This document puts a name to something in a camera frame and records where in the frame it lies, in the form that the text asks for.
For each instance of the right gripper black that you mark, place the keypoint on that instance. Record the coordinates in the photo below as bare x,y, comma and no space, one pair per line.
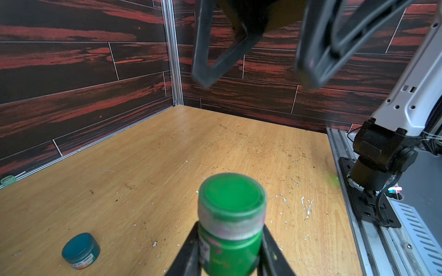
325,43

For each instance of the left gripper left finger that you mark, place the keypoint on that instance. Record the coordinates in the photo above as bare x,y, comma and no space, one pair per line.
187,261

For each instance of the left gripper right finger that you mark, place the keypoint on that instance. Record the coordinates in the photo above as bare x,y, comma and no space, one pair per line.
273,262

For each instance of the green paint jar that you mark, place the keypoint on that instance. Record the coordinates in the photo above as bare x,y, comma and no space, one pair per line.
231,211

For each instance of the blue paint jar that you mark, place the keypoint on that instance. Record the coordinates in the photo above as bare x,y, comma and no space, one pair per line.
81,251

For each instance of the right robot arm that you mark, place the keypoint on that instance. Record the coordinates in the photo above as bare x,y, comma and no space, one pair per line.
386,142

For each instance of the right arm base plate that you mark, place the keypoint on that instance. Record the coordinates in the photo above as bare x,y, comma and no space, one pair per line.
364,204

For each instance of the front aluminium rail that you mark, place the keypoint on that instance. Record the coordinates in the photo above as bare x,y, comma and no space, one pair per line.
411,245

